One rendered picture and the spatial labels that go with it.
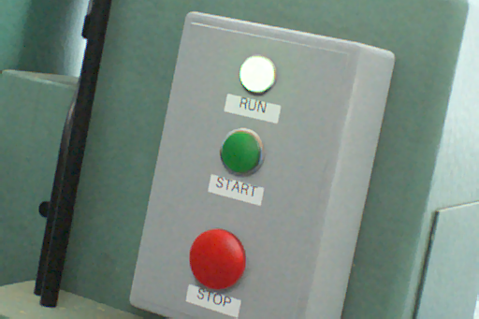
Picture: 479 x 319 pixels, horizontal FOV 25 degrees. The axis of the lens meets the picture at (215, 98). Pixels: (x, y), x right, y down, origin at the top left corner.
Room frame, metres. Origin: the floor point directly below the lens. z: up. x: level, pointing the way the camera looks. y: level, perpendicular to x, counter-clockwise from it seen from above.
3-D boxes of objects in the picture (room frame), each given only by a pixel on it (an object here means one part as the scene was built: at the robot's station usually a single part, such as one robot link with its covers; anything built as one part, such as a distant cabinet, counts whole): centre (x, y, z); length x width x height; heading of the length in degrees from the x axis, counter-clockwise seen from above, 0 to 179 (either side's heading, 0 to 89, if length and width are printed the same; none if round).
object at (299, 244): (0.57, -0.03, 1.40); 0.10 x 0.06 x 0.16; 64
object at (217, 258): (0.54, -0.02, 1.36); 0.03 x 0.01 x 0.03; 64
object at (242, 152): (0.54, -0.02, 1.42); 0.02 x 0.01 x 0.02; 64
